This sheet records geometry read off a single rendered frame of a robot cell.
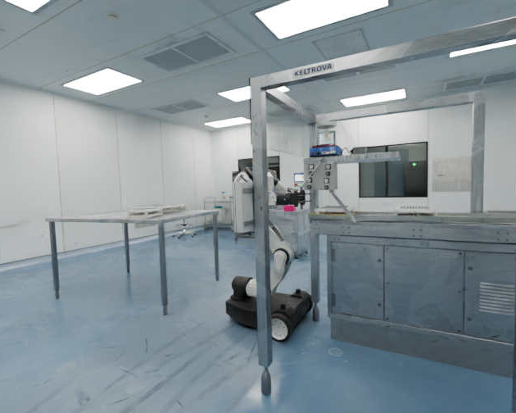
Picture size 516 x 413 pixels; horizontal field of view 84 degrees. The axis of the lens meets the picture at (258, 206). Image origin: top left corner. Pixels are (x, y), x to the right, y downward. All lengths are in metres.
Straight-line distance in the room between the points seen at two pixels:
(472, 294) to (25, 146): 6.03
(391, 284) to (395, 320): 0.25
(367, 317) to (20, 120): 5.67
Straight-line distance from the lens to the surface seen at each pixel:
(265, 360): 1.79
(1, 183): 5.91
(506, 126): 7.23
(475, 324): 2.29
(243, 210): 1.47
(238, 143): 8.49
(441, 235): 2.07
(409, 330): 2.30
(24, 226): 6.01
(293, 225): 4.61
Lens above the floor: 1.15
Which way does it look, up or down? 4 degrees down
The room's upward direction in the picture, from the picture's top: 2 degrees counter-clockwise
